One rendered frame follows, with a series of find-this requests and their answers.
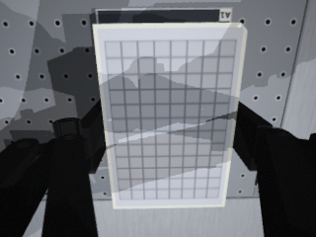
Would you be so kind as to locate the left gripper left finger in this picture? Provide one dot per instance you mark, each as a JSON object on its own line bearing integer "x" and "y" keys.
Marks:
{"x": 61, "y": 167}

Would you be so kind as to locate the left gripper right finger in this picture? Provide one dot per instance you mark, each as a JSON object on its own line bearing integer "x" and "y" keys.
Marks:
{"x": 287, "y": 184}

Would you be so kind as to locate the grey flat base plate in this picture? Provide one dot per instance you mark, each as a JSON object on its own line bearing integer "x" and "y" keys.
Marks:
{"x": 48, "y": 67}

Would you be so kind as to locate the white deep-well plate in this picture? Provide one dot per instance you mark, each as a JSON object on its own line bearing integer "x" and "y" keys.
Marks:
{"x": 169, "y": 95}

